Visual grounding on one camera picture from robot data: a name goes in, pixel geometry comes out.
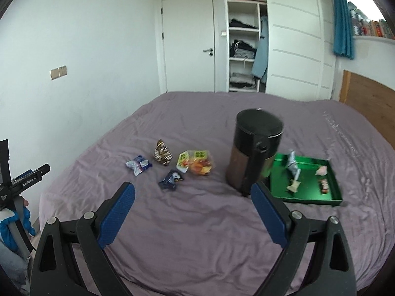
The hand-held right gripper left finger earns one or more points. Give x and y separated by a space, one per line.
118 212

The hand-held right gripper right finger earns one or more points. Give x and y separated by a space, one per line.
268 215

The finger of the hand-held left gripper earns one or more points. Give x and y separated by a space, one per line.
44 169

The pale yellow snack packet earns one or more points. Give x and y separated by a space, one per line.
293 187

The green tray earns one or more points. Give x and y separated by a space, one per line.
308 195

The blue white lettered snack packet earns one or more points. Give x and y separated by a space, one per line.
290 158

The brown wafer bar red ends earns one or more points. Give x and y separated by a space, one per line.
324 186

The pink striped snack packet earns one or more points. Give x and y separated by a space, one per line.
322 170

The person's left forearm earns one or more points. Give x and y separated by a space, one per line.
10 265

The person's left hand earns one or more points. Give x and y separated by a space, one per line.
9 228

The blue and white crinkled packet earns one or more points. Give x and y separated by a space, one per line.
139 164

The dark navy snack packet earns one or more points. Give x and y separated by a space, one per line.
170 180

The brown and black electric kettle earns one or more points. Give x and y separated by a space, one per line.
253 148

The brown patterned snack packet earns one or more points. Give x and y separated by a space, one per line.
163 154

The clear bag of fruit candies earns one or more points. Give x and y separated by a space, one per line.
197 162

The folded dark and white clothes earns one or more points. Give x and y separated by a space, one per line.
242 80

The wooden headboard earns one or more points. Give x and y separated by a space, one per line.
367 95

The hanging light blue jacket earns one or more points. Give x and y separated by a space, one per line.
260 55

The folded black and grey clothes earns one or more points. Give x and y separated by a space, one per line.
243 49

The white wardrobe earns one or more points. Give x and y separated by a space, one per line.
296 37

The white door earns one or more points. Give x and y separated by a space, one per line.
188 43

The teal curtain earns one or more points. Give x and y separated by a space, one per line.
342 21

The row of books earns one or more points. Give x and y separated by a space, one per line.
373 26

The gold wall light switch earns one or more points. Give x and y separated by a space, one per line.
58 72

